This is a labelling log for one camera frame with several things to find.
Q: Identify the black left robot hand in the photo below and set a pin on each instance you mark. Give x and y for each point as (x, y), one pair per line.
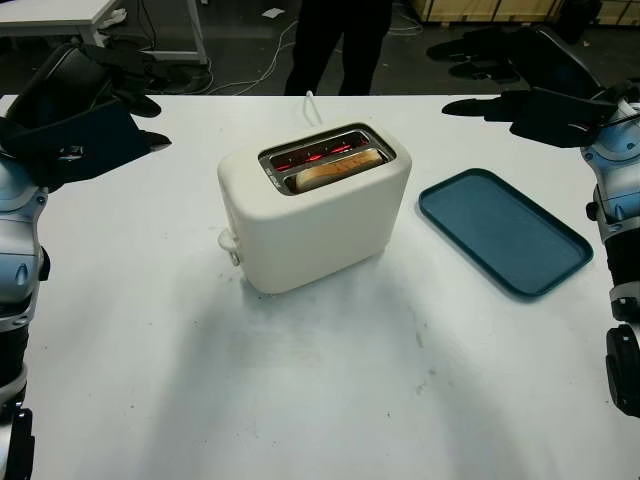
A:
(60, 85)

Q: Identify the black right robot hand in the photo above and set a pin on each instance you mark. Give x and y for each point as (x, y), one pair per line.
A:
(555, 60)

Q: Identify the browned toast slice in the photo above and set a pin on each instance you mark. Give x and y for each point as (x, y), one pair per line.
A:
(335, 172)

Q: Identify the white desk with legs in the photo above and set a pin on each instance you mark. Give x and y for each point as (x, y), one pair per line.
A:
(45, 12)

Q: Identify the dark blue plastic tray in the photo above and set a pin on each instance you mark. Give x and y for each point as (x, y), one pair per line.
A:
(505, 235)

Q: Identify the wooden crate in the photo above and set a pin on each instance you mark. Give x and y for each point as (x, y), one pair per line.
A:
(500, 9)

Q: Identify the person in black trousers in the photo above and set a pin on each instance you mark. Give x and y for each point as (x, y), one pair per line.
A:
(350, 55)

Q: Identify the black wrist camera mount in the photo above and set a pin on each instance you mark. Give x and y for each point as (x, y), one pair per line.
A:
(85, 150)
(560, 117)

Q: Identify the cream white toaster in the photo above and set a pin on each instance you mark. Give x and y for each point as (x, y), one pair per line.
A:
(320, 235)

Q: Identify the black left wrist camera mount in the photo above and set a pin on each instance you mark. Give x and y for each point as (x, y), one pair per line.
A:
(85, 150)

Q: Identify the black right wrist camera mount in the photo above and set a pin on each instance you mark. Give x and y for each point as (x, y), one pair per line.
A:
(560, 117)

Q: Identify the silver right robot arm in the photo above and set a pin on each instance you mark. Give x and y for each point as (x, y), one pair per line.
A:
(617, 170)

